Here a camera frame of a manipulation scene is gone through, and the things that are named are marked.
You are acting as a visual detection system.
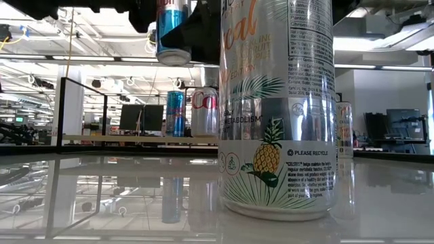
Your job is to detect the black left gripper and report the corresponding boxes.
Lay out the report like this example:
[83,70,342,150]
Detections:
[128,0,158,34]

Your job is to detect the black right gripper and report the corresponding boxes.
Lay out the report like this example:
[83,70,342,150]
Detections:
[161,0,222,64]

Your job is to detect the blue silver Red Bull can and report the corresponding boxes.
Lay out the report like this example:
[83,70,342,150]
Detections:
[165,90,186,138]
[155,0,193,67]

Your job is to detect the silver Diet Coke can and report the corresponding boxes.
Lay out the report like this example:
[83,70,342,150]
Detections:
[190,86,220,138]

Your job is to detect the white Celsius tropical can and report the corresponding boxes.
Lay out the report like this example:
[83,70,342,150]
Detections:
[217,0,339,222]
[335,101,355,159]

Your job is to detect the black computer monitor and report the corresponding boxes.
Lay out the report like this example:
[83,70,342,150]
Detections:
[119,104,144,132]
[142,104,165,132]

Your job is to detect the background black robot arms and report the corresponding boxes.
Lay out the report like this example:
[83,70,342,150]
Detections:
[0,121,40,146]

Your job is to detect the black monitor back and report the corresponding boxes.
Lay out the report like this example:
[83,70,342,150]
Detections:
[363,112,388,142]

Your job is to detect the dark monitor screen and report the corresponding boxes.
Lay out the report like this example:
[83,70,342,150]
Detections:
[386,108,422,140]

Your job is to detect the wooden shelf with black frame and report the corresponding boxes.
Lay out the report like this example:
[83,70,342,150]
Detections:
[56,77,219,155]

